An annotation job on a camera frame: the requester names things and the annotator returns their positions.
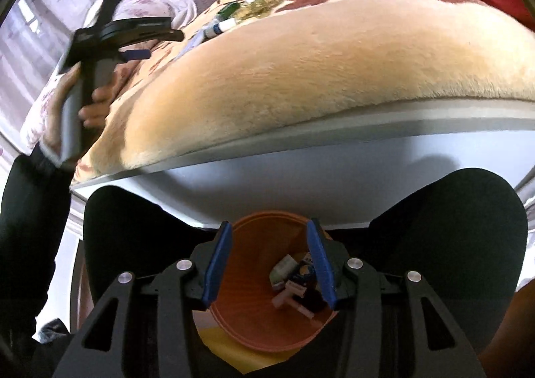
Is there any person's right leg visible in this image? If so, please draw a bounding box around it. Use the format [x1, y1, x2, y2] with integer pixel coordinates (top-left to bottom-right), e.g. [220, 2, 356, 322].
[334, 168, 528, 356]

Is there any person's left forearm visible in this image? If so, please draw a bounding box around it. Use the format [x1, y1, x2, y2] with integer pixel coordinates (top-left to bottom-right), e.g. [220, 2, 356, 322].
[0, 144, 84, 345]

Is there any black cloth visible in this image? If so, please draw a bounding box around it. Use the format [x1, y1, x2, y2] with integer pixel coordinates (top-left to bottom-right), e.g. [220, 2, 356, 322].
[303, 288, 331, 314]

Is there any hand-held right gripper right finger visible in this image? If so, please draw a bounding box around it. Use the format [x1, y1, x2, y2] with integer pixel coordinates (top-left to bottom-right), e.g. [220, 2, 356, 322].
[306, 218, 488, 378]

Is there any yellow sheet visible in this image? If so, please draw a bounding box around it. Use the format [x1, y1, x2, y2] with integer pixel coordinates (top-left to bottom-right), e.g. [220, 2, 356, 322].
[200, 326, 302, 375]

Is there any green and white bottle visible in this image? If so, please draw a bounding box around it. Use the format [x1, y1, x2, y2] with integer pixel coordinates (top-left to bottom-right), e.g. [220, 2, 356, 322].
[270, 254, 302, 290]

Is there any floral plush blanket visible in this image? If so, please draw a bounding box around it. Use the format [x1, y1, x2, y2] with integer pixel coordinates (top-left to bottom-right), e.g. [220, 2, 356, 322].
[69, 0, 535, 188]

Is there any person's left leg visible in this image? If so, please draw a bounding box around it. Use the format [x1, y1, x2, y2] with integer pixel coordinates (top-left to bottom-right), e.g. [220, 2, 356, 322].
[83, 186, 222, 320]

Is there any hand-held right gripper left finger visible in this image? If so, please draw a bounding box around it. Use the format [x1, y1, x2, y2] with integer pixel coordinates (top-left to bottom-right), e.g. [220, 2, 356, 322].
[52, 221, 233, 378]

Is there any white sheer curtain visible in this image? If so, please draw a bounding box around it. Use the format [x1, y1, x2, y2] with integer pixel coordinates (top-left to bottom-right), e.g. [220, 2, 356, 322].
[0, 0, 138, 145]

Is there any gold foil wrapper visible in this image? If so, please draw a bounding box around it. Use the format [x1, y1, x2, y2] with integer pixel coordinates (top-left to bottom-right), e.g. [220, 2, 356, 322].
[238, 0, 279, 21]

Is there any orange plastic bin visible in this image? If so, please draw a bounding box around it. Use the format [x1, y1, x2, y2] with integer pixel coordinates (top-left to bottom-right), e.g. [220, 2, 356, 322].
[208, 212, 341, 353]

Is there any grey blue packet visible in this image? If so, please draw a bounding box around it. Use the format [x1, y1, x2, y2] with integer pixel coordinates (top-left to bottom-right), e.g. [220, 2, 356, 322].
[182, 32, 206, 57]

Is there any person's leg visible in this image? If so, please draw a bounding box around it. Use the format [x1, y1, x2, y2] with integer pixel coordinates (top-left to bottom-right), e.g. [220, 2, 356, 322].
[334, 168, 528, 356]
[83, 186, 222, 320]

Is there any pink floral bolster pillow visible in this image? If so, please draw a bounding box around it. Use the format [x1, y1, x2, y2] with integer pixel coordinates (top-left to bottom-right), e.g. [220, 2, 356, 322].
[23, 0, 197, 149]

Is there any person's left hand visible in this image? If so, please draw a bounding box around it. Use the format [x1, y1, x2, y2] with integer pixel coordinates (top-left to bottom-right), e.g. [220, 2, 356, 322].
[79, 69, 123, 130]

